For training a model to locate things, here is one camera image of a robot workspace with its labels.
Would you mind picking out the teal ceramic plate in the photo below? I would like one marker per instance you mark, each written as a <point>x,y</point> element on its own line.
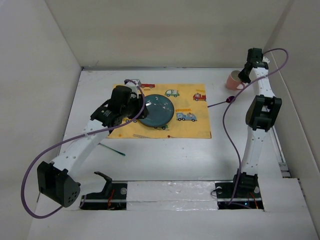
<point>160,111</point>

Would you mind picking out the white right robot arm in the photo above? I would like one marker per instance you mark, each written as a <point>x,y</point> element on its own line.
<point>263,111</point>

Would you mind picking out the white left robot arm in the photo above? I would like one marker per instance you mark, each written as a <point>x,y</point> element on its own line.
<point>60,179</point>

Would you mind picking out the yellow car-print cloth placemat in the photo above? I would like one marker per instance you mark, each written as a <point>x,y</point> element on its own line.
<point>190,115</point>

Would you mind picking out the iridescent purple fork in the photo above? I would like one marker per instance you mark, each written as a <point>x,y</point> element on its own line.
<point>116,151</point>

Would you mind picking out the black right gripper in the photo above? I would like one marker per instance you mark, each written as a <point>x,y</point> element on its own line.
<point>242,76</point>

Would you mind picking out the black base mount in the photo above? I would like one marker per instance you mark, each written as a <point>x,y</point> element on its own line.
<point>112,197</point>
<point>241,193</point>

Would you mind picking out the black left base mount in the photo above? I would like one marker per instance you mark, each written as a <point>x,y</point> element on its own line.
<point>112,197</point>

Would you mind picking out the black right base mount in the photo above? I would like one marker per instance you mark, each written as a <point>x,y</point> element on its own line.
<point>241,193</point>

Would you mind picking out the purple metallic spoon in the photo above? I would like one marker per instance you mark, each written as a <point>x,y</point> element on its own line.
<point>227,101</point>

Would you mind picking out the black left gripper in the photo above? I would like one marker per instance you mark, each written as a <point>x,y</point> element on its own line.
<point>138,101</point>

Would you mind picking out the pink ceramic mug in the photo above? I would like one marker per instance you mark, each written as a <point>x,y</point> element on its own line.
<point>233,81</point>

